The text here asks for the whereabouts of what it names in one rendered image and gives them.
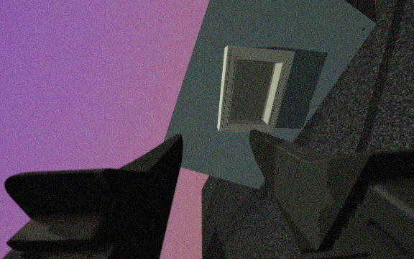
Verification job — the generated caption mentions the dark grey flat panel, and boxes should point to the dark grey flat panel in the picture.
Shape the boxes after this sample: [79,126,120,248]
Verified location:
[164,0,376,189]

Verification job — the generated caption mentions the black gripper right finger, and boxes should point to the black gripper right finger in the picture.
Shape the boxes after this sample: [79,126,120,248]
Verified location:
[249,129,414,254]

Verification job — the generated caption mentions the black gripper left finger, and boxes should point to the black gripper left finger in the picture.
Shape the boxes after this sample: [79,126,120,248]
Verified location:
[4,134,183,259]

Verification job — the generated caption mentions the beige picture frame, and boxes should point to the beige picture frame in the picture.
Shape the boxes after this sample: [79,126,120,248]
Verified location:
[217,45,295,132]

